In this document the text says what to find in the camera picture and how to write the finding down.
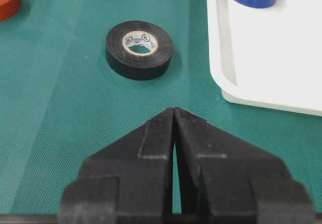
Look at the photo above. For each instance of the white plastic case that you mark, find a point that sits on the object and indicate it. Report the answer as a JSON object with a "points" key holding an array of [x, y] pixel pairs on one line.
{"points": [[268, 58]]}

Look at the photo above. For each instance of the black tape roll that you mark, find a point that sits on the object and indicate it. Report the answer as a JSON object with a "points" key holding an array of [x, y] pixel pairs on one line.
{"points": [[139, 50]]}

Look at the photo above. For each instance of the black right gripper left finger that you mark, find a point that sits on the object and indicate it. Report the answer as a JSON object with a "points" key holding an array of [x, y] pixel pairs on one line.
{"points": [[128, 181]]}

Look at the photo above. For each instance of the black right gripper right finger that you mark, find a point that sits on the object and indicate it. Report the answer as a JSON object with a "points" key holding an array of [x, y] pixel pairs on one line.
{"points": [[224, 179]]}

